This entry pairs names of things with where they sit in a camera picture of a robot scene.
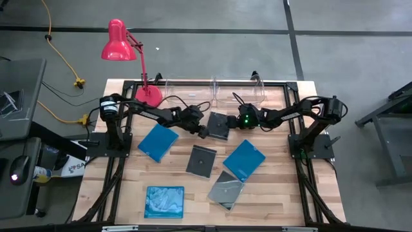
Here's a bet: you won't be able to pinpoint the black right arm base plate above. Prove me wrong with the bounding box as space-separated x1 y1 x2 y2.
288 133 336 161

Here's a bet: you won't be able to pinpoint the black floor cable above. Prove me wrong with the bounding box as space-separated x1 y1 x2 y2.
41 81 102 107

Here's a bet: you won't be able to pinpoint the yellow blue can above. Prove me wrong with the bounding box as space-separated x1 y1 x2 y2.
33 166 53 184

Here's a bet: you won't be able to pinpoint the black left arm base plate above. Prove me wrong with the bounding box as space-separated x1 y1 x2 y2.
84 131 133 159

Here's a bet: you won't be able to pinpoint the red desk lamp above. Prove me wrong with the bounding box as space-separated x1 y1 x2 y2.
100 18 164 108

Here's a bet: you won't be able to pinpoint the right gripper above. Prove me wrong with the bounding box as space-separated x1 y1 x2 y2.
227 102 262 130

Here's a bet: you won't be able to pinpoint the silver bracket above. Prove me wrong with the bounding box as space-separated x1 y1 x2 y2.
101 225 140 232
281 226 319 232

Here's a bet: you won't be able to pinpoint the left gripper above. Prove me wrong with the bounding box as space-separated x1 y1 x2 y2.
178 104 210 140

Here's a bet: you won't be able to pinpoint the grey side table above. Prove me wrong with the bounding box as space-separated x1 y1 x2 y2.
0 137 42 220

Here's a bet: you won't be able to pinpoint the clear plastic case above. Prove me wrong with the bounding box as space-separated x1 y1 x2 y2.
0 90 25 119

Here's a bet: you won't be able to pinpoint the black clear jewel case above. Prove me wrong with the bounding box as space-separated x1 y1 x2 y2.
207 170 245 212
185 144 218 179
205 111 232 141

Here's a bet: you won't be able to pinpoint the black computer mouse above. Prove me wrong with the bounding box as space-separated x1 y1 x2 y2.
8 155 32 186

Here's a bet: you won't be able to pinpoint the blue jewel case white swirls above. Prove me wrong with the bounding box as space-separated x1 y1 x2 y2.
144 186 185 220

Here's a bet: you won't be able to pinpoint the grey metal table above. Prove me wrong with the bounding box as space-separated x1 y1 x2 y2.
355 80 412 188

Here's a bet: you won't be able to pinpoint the grey desk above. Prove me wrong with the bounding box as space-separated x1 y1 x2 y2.
0 57 48 142

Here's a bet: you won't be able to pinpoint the clear plastic bin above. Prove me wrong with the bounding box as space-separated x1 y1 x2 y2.
212 74 267 109
164 75 216 109

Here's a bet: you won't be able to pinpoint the yellow extension cord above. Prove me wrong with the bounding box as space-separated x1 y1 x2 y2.
40 0 87 90
36 100 91 126

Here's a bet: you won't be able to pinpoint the white printed cardboard box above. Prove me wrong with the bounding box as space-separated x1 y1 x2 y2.
60 153 88 179

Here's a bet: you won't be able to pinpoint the black aluminium table frame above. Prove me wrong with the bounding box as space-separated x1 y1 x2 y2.
72 79 348 232

